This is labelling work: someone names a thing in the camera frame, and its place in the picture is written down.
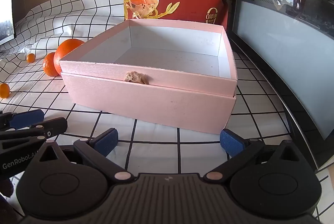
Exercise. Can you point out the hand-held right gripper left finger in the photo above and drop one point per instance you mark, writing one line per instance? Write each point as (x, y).
(106, 142)

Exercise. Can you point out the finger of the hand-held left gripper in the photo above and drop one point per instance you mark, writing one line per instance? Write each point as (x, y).
(26, 118)
(56, 125)

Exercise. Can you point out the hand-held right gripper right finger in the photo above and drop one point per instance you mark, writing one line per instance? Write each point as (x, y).
(231, 143)

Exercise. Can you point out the small kumquat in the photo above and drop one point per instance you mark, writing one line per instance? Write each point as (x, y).
(4, 90)
(30, 57)

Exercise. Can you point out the mandarin orange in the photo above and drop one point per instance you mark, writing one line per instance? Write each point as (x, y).
(49, 65)

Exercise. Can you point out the pink cardboard box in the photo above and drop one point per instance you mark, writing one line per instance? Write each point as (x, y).
(156, 106)

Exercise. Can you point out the large orange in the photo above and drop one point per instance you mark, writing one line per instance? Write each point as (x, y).
(67, 50)

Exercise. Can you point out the white black-grid tablecloth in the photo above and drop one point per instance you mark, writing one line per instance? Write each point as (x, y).
(65, 18)

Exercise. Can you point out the computer monitor right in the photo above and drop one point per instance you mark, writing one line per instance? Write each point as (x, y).
(274, 44)

